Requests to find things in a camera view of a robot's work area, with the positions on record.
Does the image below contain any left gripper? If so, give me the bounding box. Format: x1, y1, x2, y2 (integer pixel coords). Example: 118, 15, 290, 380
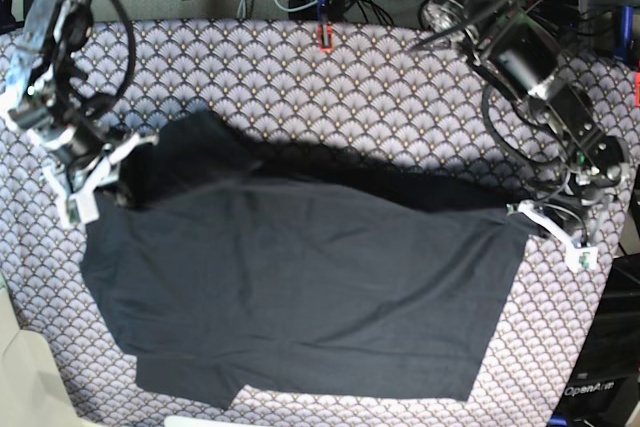
506, 166, 625, 273

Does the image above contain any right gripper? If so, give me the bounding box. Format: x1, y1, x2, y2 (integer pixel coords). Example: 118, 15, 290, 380
29, 121, 159, 225

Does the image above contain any black T-shirt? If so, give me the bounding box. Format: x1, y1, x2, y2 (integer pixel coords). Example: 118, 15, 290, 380
81, 111, 535, 409

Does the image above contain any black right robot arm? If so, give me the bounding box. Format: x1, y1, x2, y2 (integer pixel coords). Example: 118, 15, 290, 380
1, 0, 158, 228

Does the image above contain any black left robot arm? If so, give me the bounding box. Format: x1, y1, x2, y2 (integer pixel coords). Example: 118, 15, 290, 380
415, 0, 630, 273

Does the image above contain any black OpenArm box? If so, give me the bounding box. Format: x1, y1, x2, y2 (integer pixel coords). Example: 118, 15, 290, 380
548, 254, 639, 426

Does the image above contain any blue right edge clamp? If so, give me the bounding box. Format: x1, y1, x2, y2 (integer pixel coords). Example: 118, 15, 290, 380
612, 5, 639, 107

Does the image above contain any patterned fan-print tablecloth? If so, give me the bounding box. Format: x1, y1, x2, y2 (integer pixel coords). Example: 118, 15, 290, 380
1, 20, 633, 426

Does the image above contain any beige bin corner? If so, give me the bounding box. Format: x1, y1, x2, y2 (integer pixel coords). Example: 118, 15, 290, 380
1, 283, 82, 426

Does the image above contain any orange and blue table clamp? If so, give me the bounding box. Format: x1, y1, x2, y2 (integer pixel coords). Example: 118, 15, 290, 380
316, 0, 333, 52

